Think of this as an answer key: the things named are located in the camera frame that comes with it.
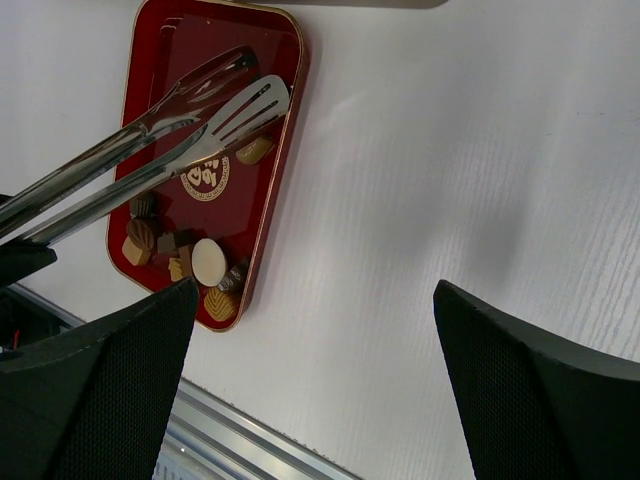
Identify caramel shell chocolate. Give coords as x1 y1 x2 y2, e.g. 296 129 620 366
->
203 287 241 322

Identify brown cup chocolate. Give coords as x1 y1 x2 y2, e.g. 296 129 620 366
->
129 193 156 219

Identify cream heart chocolate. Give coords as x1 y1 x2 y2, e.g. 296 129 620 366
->
236 136 273 165

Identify wrapped dark candy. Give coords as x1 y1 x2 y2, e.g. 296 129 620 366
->
217 257 249 294

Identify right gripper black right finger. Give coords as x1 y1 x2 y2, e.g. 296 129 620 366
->
433 280 639 479

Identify brown leaf chocolate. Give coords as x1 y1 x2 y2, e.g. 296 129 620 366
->
126 218 158 251

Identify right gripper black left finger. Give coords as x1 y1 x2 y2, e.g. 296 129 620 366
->
1 279 199 479

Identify white oval chocolate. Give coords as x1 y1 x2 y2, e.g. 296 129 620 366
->
191 238 227 287

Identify dark square chocolate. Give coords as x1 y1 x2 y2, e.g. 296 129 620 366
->
156 230 195 255

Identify red rectangular tray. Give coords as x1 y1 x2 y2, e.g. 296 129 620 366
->
121 1 310 332

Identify caramel block chocolate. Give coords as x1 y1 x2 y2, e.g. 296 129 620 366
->
121 236 151 266

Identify small yellow ridged chocolate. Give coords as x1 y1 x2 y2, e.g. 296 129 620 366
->
168 257 185 282

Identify aluminium front rail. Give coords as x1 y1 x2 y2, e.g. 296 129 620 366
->
0 284 361 480

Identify gold square tin box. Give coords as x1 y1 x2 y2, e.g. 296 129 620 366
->
283 0 447 9

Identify metal serving tongs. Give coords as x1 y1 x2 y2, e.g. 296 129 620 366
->
1 46 291 247

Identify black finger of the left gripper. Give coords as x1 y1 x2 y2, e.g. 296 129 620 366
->
0 194 59 291

